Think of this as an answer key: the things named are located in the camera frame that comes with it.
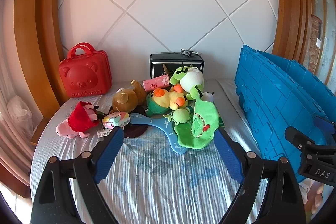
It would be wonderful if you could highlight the person's right hand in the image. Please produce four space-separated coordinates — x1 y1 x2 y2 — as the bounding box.
310 180 336 214

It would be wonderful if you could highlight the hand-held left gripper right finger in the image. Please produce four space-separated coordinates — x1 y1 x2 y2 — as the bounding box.
215 129 307 224

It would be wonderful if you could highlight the metal clip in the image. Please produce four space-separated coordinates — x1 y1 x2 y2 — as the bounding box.
181 49 200 57

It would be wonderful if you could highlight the patterned curtain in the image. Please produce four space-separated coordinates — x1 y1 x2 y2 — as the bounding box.
307 14 323 69

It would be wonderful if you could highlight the red bear-face carry case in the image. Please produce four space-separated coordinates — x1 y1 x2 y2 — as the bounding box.
58 42 112 98

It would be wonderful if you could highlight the blue plastic crate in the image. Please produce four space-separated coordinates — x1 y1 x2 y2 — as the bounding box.
234 44 336 184

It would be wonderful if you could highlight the white plush toy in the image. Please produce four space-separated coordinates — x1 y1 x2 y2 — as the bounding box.
198 91 216 102

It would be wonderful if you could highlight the round grey desktop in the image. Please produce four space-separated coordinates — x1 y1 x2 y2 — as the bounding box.
31 78 271 224

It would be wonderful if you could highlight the clear plastic bag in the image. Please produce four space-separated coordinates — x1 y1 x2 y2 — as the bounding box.
7 95 33 132

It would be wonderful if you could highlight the black gift box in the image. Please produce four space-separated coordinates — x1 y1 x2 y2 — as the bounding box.
150 53 205 80

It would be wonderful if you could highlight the dark maroon cloth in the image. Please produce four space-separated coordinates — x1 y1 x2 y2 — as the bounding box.
123 106 150 138

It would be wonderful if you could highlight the pink tissue pack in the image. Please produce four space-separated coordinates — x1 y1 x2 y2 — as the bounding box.
142 75 172 92

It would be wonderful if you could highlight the brown bear plush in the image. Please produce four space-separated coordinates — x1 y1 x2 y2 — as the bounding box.
108 80 147 114

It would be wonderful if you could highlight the pastel small box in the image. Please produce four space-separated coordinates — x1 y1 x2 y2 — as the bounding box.
102 112 131 129

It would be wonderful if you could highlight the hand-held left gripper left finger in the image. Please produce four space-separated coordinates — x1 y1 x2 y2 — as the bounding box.
30 126 124 224

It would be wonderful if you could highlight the blue printed striped sheet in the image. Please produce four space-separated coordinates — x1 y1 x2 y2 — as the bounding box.
60 98 268 224

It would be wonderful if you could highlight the blue three-arm boomerang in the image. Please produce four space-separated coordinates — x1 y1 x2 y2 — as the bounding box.
129 112 188 155

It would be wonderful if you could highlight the green white-bellied frog plush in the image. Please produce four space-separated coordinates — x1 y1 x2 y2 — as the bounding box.
170 65 205 98

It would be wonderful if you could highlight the yellow duck plush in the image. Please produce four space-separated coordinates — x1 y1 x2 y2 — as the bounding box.
146 84 195 117

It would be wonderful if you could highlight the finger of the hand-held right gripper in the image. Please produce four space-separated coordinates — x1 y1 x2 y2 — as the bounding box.
285 126 336 154
313 116 336 134

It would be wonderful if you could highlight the pink pig plush red dress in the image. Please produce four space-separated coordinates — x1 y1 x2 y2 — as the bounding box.
56 101 101 139

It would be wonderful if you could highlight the small green frog plush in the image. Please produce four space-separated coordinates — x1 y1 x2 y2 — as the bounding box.
163 108 193 125

